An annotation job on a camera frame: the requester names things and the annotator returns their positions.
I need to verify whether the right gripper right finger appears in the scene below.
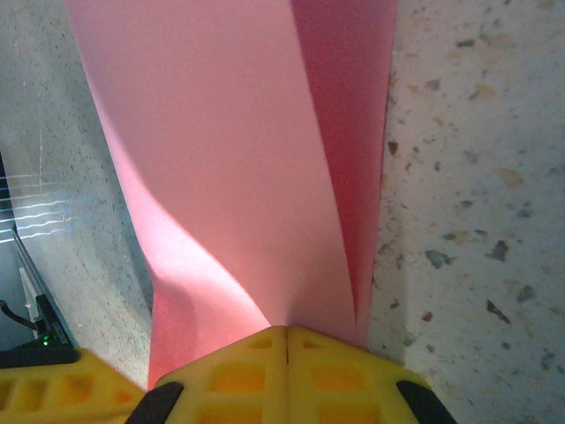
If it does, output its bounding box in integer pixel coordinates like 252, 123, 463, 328
287, 327, 458, 424

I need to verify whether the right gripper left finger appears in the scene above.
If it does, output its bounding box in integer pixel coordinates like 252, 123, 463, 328
125, 325, 289, 424

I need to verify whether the pink cloth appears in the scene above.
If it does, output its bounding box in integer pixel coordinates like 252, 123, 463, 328
63, 0, 398, 392

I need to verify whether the aluminium front rail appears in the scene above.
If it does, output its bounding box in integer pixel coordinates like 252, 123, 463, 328
0, 220, 79, 351

